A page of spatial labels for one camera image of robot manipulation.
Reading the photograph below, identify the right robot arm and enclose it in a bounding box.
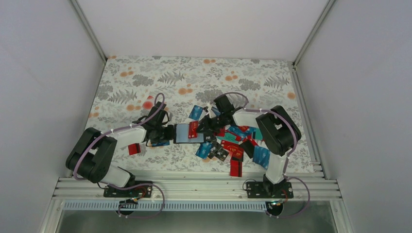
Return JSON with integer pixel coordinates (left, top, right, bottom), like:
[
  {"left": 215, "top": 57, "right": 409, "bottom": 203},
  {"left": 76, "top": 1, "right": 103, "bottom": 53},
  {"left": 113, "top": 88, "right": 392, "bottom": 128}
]
[{"left": 196, "top": 95, "right": 302, "bottom": 198}]

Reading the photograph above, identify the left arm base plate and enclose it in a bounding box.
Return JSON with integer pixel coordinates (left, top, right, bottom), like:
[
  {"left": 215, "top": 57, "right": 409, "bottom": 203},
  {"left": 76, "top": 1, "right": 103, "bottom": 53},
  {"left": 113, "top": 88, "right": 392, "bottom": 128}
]
[{"left": 103, "top": 181, "right": 153, "bottom": 198}]

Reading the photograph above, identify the translucent red dot card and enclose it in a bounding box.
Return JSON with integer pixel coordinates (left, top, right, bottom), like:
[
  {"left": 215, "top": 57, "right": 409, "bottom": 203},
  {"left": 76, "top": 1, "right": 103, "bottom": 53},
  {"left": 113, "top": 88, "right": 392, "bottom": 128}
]
[{"left": 142, "top": 96, "right": 156, "bottom": 111}]

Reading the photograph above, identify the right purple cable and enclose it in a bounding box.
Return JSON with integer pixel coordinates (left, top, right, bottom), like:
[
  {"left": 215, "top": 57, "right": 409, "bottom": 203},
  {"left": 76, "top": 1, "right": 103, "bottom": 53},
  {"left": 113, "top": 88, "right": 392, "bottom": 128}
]
[{"left": 219, "top": 92, "right": 311, "bottom": 219}]

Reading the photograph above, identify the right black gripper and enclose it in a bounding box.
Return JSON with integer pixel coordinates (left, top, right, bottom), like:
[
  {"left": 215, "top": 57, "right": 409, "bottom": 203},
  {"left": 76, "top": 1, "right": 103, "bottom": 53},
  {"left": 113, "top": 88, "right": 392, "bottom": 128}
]
[{"left": 195, "top": 113, "right": 226, "bottom": 134}]

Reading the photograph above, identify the teal card centre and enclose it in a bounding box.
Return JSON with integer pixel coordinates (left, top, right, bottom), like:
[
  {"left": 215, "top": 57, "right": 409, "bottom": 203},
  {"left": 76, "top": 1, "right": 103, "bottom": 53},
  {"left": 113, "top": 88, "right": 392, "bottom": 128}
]
[{"left": 217, "top": 132, "right": 241, "bottom": 144}]

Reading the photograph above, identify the purple cable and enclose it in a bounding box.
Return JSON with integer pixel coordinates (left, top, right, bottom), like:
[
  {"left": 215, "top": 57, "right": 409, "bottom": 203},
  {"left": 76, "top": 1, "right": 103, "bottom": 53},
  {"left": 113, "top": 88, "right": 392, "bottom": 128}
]
[
  {"left": 72, "top": 92, "right": 166, "bottom": 219},
  {"left": 219, "top": 92, "right": 311, "bottom": 219}
]

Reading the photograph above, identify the floral patterned table mat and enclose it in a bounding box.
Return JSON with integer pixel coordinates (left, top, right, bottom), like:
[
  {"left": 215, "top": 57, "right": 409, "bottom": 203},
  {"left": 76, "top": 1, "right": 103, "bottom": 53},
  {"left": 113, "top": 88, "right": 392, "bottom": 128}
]
[{"left": 86, "top": 56, "right": 314, "bottom": 175}]

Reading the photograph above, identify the aluminium rail frame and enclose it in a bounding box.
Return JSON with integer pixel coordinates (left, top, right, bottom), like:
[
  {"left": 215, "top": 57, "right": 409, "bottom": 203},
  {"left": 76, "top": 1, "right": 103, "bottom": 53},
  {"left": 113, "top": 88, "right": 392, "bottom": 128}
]
[{"left": 40, "top": 171, "right": 352, "bottom": 233}]

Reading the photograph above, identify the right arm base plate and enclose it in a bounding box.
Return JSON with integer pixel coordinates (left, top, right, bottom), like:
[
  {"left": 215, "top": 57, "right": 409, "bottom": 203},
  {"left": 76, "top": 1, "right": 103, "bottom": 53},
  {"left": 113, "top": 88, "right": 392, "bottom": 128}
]
[{"left": 245, "top": 181, "right": 294, "bottom": 199}]

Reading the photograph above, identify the red card left side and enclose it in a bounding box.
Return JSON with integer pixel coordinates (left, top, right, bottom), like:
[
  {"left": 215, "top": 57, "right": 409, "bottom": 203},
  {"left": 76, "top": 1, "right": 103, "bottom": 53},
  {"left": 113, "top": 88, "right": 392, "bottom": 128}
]
[{"left": 128, "top": 143, "right": 141, "bottom": 155}]

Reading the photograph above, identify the blue card near centre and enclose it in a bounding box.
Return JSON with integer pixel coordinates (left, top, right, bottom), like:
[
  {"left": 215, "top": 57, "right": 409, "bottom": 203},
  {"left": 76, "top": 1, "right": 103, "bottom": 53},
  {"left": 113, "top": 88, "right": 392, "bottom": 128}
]
[{"left": 189, "top": 105, "right": 204, "bottom": 121}]

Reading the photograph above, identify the blue card fan right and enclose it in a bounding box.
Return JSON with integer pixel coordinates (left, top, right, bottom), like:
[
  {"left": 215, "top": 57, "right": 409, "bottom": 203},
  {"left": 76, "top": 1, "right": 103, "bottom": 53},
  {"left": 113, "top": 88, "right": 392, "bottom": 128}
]
[{"left": 252, "top": 146, "right": 271, "bottom": 169}]

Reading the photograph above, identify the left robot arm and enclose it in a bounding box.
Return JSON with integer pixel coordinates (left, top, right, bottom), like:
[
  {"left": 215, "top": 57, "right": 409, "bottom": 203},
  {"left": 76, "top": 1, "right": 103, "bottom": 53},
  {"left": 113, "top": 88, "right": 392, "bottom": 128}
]
[{"left": 66, "top": 102, "right": 174, "bottom": 197}]

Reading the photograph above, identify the red vip card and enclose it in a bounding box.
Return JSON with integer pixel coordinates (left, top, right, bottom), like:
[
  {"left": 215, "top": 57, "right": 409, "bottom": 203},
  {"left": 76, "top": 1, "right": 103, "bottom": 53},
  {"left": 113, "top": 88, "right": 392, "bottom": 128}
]
[
  {"left": 221, "top": 140, "right": 244, "bottom": 159},
  {"left": 188, "top": 121, "right": 199, "bottom": 139}
]

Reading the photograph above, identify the black card holder wallet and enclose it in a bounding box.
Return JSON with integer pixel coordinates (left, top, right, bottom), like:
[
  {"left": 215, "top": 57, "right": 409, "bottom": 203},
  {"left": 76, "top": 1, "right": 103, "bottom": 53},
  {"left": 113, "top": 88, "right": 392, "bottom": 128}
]
[{"left": 173, "top": 124, "right": 206, "bottom": 144}]

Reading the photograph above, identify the blue card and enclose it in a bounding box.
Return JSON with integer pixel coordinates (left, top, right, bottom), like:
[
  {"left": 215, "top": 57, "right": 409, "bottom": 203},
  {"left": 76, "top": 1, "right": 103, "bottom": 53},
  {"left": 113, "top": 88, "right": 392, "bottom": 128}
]
[
  {"left": 189, "top": 105, "right": 204, "bottom": 121},
  {"left": 195, "top": 142, "right": 213, "bottom": 159}
]

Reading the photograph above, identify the blue card lower centre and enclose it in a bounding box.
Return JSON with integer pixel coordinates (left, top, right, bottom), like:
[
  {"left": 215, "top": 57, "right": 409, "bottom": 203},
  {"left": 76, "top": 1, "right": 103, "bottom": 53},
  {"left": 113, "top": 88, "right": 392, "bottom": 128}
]
[{"left": 195, "top": 142, "right": 213, "bottom": 159}]

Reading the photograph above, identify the red card at front edge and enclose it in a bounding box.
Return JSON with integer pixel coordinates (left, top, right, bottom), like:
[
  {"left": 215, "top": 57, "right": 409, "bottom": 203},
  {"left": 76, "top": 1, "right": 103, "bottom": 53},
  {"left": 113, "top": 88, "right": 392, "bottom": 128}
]
[{"left": 229, "top": 159, "right": 242, "bottom": 177}]

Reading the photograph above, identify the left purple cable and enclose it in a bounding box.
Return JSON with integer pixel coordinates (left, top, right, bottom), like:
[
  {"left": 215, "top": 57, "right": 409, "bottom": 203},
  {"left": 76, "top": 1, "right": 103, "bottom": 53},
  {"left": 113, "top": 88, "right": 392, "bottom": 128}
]
[{"left": 72, "top": 92, "right": 166, "bottom": 219}]

